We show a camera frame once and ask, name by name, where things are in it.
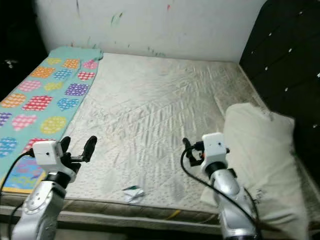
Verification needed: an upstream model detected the blue yellow children's book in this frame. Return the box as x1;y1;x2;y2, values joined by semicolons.
1;155;46;195

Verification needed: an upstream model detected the white wrapper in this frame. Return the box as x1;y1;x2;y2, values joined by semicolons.
122;185;145;204

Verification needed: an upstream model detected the cream pillow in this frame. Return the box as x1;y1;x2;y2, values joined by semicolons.
200;102;312;240

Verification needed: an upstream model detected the white quilted mattress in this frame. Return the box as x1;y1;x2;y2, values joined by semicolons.
0;52;306;236

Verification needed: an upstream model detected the teal blanket with coloured hearts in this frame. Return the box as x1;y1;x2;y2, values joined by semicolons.
0;46;104;193

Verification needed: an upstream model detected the black bag with silver clasp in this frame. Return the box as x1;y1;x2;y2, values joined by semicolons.
0;50;41;98

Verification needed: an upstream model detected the black tufted headboard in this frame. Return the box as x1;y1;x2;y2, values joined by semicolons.
239;0;320;186

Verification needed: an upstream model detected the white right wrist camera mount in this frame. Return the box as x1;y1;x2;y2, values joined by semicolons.
201;132;227;167

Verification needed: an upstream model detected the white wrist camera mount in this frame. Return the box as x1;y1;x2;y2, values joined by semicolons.
32;140;65;172
201;132;227;167

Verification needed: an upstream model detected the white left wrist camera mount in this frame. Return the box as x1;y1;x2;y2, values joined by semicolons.
32;140;65;172

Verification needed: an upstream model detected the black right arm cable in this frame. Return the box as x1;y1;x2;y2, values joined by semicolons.
181;145;263;240

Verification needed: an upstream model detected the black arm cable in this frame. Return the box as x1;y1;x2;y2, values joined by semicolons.
181;145;263;240
7;151;36;240

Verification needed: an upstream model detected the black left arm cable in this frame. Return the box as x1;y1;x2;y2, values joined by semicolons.
7;151;36;240

